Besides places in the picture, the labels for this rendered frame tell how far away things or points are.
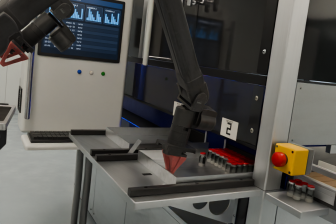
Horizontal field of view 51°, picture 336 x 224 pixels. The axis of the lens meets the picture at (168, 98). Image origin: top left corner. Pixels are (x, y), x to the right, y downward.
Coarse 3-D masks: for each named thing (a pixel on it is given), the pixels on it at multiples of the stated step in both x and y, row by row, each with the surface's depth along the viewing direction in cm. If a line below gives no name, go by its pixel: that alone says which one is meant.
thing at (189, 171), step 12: (144, 156) 114; (156, 156) 121; (192, 156) 128; (156, 168) 106; (180, 168) 114; (192, 168) 116; (204, 168) 117; (216, 168) 119; (168, 180) 99; (180, 180) 96; (192, 180) 98; (204, 180) 100
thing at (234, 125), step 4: (224, 120) 120; (228, 120) 118; (224, 124) 120; (228, 124) 118; (232, 124) 116; (236, 124) 114; (224, 128) 120; (232, 128) 116; (236, 128) 114; (220, 132) 122; (224, 132) 120; (228, 132) 118; (232, 132) 116; (236, 132) 114; (228, 136) 118; (232, 136) 116
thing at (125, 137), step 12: (108, 132) 145; (120, 132) 151; (132, 132) 153; (144, 132) 156; (156, 132) 159; (168, 132) 162; (120, 144) 132; (132, 144) 126; (144, 144) 128; (156, 144) 130; (192, 144) 138; (204, 144) 140
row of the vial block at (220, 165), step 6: (210, 150) 125; (216, 150) 124; (210, 156) 125; (216, 156) 121; (222, 156) 119; (228, 156) 118; (210, 162) 124; (216, 162) 121; (222, 162) 118; (240, 162) 113; (222, 168) 118; (240, 168) 111
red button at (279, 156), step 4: (276, 152) 95; (280, 152) 95; (272, 156) 96; (276, 156) 94; (280, 156) 94; (284, 156) 94; (272, 160) 96; (276, 160) 94; (280, 160) 93; (284, 160) 94; (276, 164) 94; (280, 164) 94; (284, 164) 94
